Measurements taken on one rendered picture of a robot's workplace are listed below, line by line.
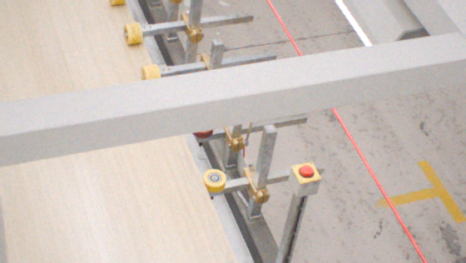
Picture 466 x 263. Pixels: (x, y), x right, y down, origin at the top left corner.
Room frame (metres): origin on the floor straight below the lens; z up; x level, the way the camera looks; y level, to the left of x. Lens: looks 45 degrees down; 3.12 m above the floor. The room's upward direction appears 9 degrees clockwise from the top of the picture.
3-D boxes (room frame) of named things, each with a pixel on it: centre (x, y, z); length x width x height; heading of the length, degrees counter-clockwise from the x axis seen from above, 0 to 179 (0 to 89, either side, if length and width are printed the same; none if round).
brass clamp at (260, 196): (2.02, -0.11, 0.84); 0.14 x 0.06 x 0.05; 26
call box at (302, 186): (1.77, -0.23, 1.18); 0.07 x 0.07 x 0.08; 26
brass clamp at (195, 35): (2.69, 0.22, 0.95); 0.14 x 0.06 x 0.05; 26
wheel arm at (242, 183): (2.06, -0.14, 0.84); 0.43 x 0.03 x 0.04; 116
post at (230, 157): (2.23, -0.01, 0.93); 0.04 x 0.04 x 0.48; 26
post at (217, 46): (2.45, 0.10, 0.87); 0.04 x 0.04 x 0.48; 26
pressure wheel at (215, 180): (1.97, 0.04, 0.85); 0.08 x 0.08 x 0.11
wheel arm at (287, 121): (2.30, -0.07, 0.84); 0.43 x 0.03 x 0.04; 116
